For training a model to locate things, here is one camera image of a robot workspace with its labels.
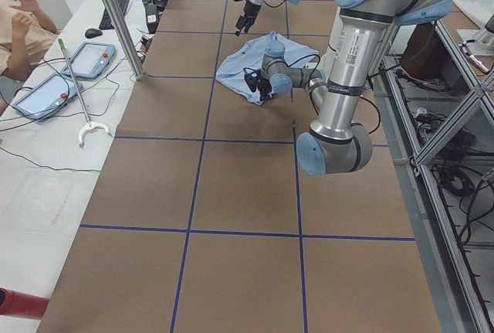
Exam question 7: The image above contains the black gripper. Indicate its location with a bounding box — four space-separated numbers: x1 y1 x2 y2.
244 70 273 100
234 0 259 36

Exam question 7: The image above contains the person in beige clothes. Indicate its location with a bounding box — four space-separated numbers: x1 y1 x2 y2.
0 0 59 117

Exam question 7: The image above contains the black computer mouse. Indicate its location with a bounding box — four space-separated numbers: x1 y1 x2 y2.
85 28 103 39

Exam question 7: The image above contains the light blue t-shirt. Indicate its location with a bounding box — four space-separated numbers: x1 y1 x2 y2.
216 32 325 105

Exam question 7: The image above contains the blue teach pendant near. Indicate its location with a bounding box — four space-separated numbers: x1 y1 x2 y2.
12 74 83 121

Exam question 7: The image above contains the white grabber reach tool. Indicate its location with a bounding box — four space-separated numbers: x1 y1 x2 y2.
57 38 113 148

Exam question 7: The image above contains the aluminium frame post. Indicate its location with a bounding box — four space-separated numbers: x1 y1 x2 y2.
102 0 144 80

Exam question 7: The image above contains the red cylindrical object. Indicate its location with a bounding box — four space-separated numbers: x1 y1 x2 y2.
1 288 50 320

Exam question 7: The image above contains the blue teach pendant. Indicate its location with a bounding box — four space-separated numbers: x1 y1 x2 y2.
69 42 116 80
12 74 83 121

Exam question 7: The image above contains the aluminium side frame rail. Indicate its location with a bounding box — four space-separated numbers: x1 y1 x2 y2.
374 12 493 332

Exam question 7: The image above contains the blue teach pendant far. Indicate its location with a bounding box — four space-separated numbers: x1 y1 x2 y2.
69 42 116 80

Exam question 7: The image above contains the black keyboard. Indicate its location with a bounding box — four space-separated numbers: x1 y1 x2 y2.
98 0 131 31

